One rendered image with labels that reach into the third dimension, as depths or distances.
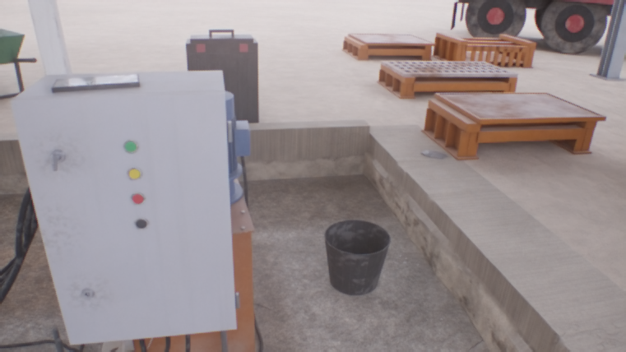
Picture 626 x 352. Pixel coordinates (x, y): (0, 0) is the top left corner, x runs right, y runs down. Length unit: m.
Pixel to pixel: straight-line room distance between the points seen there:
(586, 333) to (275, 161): 2.35
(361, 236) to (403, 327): 0.55
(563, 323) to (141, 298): 1.46
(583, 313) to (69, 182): 1.78
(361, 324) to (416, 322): 0.26
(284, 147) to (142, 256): 2.46
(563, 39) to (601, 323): 7.42
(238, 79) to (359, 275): 1.82
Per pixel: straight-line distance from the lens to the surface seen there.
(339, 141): 3.52
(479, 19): 9.01
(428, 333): 2.25
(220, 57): 3.47
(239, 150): 1.83
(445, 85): 4.81
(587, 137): 3.82
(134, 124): 0.97
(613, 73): 7.21
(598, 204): 3.01
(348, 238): 2.51
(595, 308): 2.09
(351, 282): 2.32
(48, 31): 1.61
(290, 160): 3.50
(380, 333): 2.20
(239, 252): 1.74
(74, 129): 0.99
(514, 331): 2.10
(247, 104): 3.56
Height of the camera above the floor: 1.48
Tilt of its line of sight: 24 degrees down
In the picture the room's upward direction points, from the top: 2 degrees clockwise
